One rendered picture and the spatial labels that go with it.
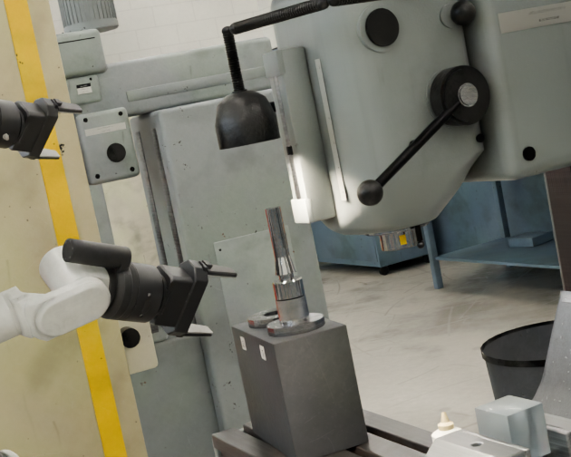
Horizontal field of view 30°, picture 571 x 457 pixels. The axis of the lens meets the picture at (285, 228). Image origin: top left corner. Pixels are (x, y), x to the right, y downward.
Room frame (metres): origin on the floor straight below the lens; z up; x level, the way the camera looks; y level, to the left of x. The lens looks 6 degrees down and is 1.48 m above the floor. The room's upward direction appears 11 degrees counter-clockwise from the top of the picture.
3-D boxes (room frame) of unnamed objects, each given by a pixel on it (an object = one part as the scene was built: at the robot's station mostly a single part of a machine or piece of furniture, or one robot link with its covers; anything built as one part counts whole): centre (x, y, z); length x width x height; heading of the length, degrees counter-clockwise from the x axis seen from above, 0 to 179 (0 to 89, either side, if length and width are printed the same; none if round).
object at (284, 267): (1.64, 0.01, 1.28); 0.03 x 0.03 x 0.11
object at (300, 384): (1.68, 0.03, 1.06); 0.22 x 0.12 x 0.20; 18
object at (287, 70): (1.32, -0.04, 1.45); 0.04 x 0.04 x 0.21; 25
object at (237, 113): (1.25, 0.02, 1.48); 0.07 x 0.07 x 0.06
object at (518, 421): (1.21, -0.21, 1.07); 0.06 x 0.05 x 0.06; 26
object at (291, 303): (1.64, 0.01, 1.19); 0.05 x 0.05 x 0.06
